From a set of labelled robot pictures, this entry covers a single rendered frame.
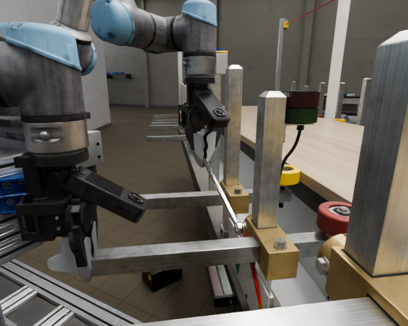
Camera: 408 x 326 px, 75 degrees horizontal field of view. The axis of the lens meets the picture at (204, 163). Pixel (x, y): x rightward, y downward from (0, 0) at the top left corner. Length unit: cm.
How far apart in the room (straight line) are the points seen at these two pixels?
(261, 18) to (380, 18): 443
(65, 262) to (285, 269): 33
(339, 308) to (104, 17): 54
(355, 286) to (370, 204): 7
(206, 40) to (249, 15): 1298
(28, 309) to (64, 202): 111
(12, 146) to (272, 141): 68
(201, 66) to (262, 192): 31
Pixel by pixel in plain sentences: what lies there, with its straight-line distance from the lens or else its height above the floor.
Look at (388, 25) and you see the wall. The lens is 1276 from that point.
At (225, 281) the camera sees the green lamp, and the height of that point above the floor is 70.
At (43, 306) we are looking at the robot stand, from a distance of 146.
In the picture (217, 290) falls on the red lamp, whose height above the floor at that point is 70.
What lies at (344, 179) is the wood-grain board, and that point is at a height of 90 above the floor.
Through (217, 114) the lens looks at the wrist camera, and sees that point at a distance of 56.
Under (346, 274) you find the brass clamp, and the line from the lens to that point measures 27.
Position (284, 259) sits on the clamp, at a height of 86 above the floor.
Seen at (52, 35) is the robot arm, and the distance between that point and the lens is 38.
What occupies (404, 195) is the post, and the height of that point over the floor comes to 104.
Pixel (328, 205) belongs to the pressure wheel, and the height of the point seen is 91.
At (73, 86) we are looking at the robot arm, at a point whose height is 111.
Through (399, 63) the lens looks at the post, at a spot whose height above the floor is 112.
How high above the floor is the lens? 111
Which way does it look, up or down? 16 degrees down
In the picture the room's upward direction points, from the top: straight up
